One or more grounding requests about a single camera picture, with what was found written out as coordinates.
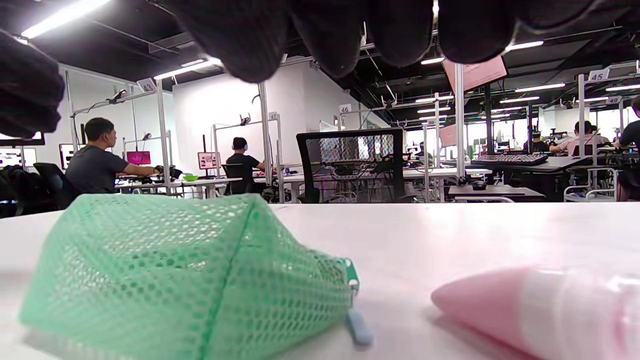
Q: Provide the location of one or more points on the small tablet screen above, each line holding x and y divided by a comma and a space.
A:
207, 160

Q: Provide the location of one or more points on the black computer mouse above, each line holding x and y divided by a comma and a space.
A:
479, 185

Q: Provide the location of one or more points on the pink cleansing milk bottle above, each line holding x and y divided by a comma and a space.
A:
525, 315

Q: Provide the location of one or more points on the aluminium frame post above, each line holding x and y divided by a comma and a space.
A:
459, 125
162, 140
265, 135

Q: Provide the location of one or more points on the green mesh toiletry bag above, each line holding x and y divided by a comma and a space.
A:
150, 280

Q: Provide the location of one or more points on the pink hanging panel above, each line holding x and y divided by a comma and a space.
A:
480, 72

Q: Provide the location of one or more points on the long ceiling light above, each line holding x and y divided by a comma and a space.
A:
524, 45
187, 68
62, 17

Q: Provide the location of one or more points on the black background desk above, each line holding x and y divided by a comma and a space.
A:
550, 167

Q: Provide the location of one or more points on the person's right hand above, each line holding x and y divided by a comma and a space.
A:
325, 30

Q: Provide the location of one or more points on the green bowl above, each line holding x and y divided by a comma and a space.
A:
190, 177

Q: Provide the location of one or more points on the black keyboard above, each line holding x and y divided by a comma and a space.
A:
510, 159

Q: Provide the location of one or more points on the pink screen monitor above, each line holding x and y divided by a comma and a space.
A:
138, 158

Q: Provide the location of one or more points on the dark brown side table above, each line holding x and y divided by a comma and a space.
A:
495, 192

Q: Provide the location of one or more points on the white background desk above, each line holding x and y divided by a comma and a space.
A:
200, 182

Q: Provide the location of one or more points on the black mesh office chair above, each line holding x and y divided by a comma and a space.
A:
310, 165

